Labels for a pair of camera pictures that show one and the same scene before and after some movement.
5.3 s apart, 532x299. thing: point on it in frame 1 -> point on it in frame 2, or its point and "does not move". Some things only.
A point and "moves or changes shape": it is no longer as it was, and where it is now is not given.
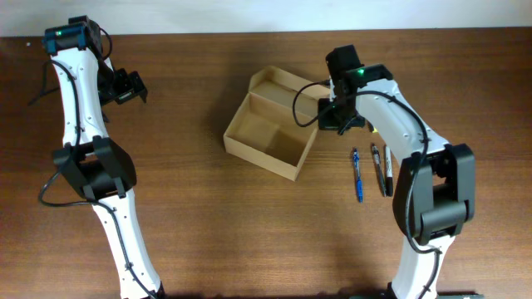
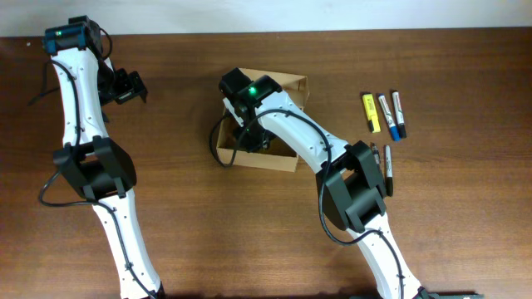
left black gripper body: (130, 88) does not move
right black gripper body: (332, 120) -> (253, 139)
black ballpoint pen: (377, 159) does not move
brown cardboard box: (264, 132) moves or changes shape
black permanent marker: (389, 176) does not move
